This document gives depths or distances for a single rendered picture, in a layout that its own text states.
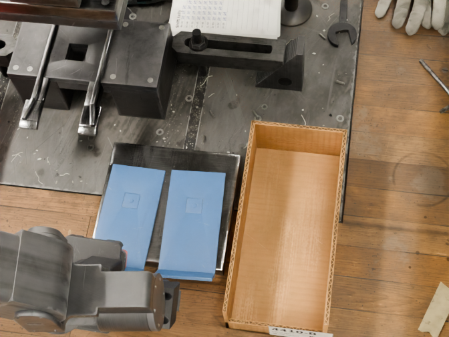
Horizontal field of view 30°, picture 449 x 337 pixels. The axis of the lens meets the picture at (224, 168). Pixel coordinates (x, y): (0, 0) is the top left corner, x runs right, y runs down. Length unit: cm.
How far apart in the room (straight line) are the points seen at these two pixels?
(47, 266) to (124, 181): 34
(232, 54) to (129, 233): 27
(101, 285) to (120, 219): 27
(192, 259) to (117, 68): 27
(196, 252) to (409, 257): 26
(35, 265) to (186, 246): 32
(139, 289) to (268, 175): 35
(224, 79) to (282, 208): 21
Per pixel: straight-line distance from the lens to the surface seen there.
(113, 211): 107
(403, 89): 117
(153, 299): 81
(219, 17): 117
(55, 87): 113
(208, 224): 105
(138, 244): 105
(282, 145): 110
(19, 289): 76
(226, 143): 112
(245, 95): 116
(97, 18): 97
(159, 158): 110
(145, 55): 110
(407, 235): 108
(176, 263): 103
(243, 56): 110
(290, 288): 104
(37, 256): 77
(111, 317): 83
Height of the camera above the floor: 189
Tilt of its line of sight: 64 degrees down
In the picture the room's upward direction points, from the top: 8 degrees counter-clockwise
